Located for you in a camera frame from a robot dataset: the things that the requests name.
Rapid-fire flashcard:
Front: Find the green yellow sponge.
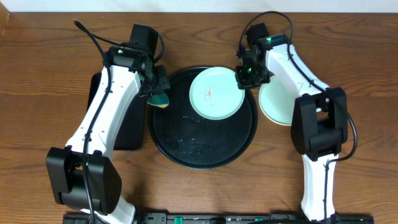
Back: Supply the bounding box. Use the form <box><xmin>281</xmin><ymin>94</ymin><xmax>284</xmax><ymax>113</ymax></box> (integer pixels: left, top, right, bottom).
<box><xmin>147</xmin><ymin>93</ymin><xmax>170</xmax><ymax>108</ymax></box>

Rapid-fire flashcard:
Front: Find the white plate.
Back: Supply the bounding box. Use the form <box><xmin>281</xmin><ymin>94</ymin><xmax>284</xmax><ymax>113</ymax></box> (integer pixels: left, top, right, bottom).
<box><xmin>259</xmin><ymin>76</ymin><xmax>296</xmax><ymax>126</ymax></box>

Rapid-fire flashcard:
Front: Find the mint green plate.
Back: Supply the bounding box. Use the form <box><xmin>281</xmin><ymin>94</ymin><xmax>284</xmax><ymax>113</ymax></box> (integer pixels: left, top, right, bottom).
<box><xmin>189</xmin><ymin>67</ymin><xmax>245</xmax><ymax>120</ymax></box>

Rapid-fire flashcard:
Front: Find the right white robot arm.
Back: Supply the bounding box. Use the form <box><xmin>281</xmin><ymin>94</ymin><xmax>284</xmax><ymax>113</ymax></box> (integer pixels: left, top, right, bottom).
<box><xmin>236</xmin><ymin>23</ymin><xmax>352</xmax><ymax>222</ymax></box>

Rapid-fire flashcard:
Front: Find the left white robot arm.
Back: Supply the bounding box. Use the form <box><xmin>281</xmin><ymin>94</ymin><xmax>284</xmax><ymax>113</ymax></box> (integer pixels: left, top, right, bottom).
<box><xmin>45</xmin><ymin>24</ymin><xmax>170</xmax><ymax>223</ymax></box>

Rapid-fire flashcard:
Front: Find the round black tray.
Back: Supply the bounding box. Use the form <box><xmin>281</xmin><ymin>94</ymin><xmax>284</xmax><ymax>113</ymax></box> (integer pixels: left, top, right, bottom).
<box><xmin>147</xmin><ymin>67</ymin><xmax>258</xmax><ymax>169</ymax></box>

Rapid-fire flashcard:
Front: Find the rectangular black tray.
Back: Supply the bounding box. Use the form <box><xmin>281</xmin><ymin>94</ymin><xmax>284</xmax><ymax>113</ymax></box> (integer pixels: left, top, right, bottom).
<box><xmin>88</xmin><ymin>67</ymin><xmax>145</xmax><ymax>156</ymax></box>

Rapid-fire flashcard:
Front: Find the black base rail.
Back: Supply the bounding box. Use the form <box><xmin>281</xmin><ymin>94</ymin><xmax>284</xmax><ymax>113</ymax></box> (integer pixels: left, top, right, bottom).
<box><xmin>62</xmin><ymin>212</ymin><xmax>375</xmax><ymax>224</ymax></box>

